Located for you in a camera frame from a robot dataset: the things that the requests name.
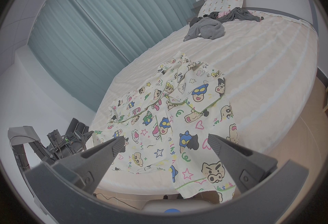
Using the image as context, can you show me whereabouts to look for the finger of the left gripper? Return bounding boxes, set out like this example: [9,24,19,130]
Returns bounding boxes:
[80,130,95,144]

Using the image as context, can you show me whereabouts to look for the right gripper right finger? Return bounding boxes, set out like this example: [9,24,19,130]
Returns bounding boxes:
[208,133,278,188]

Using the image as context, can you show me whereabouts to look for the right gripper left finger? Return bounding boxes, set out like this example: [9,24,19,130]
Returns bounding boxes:
[52,136,126,188]

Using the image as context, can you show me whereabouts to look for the white printed pyjama top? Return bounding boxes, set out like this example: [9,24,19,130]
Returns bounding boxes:
[93,51,240,204]

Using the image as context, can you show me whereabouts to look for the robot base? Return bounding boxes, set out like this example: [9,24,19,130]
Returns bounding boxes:
[143,197,216,218]

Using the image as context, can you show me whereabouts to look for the black chest of drawers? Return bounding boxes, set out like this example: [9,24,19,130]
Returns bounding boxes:
[65,117,90,139]

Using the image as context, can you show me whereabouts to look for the bed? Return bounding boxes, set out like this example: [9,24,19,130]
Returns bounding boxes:
[88,0,319,196]

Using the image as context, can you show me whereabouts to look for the blue-green curtain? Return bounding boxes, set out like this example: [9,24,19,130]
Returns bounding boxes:
[27,0,198,113]

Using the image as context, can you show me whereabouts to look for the dark grey garment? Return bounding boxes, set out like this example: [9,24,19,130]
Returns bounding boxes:
[218,7,264,24]

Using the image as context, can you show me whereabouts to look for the white printed pillow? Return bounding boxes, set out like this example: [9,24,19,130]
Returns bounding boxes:
[197,0,247,17]

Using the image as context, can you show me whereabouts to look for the grey bedside table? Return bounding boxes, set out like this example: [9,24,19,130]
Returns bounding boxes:
[191,0,205,13]

